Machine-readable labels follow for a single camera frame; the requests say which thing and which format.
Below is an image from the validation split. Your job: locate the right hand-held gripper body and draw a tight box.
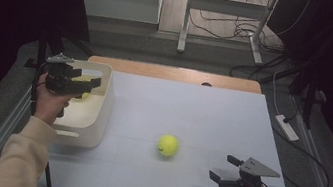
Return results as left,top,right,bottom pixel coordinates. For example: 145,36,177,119
218,152,283,187

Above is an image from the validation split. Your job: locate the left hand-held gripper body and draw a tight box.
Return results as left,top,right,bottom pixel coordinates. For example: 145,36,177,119
40,50,97,100

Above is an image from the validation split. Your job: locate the yellow tennis ball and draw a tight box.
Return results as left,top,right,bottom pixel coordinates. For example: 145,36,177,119
155,133,181,159
68,72,98,102

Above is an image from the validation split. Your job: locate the white plastic bin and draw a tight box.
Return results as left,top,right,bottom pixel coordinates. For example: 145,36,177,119
44,55,120,152

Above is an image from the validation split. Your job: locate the person's left hand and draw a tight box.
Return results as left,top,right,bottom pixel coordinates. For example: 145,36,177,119
30,71,76,129

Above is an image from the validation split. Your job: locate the black metal stand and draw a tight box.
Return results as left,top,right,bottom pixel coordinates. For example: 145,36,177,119
284,56,333,132
21,20,97,93

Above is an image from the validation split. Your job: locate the white table mat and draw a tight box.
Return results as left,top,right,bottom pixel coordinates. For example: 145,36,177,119
36,61,315,187

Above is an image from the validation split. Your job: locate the white power strip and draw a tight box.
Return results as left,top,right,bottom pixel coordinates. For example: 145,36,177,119
271,113,303,144

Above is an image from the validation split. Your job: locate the black power strip cable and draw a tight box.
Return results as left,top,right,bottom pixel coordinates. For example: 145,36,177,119
262,105,333,187

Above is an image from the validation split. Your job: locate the white cable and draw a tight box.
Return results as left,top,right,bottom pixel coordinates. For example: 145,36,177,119
267,69,289,117

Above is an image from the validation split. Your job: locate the tangle of floor cables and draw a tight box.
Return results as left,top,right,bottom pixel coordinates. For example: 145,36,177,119
180,0,315,89

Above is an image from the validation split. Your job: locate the white metal desk frame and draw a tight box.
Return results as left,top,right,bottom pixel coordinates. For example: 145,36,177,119
175,0,280,69

